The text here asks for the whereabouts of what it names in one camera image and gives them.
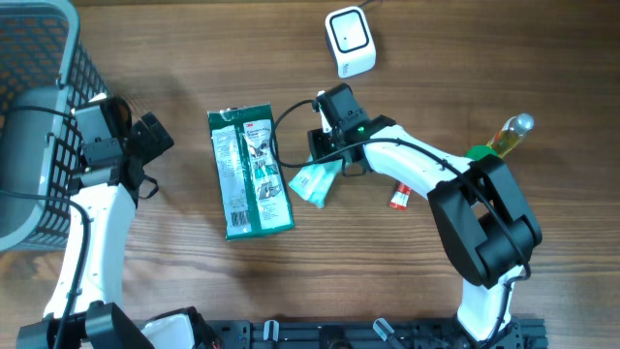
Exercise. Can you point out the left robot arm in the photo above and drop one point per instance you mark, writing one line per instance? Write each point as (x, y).
(104, 191)

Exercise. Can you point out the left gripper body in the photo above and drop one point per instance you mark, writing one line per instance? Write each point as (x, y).
(143, 142)

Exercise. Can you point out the red stick sachet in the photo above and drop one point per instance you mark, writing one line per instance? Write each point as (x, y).
(400, 197)

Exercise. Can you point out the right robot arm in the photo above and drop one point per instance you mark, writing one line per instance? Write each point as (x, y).
(485, 224)

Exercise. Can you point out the teal packet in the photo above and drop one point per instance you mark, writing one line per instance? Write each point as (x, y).
(312, 183)

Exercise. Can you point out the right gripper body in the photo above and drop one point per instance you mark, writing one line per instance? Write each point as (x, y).
(324, 145)

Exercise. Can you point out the green 3M product package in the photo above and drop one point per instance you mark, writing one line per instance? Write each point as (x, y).
(254, 195)

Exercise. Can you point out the small yellow oil bottle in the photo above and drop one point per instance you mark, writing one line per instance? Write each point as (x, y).
(514, 131)

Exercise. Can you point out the white barcode scanner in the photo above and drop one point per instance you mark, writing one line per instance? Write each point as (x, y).
(350, 41)

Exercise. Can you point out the grey plastic shopping basket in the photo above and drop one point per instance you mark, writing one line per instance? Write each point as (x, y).
(45, 73)

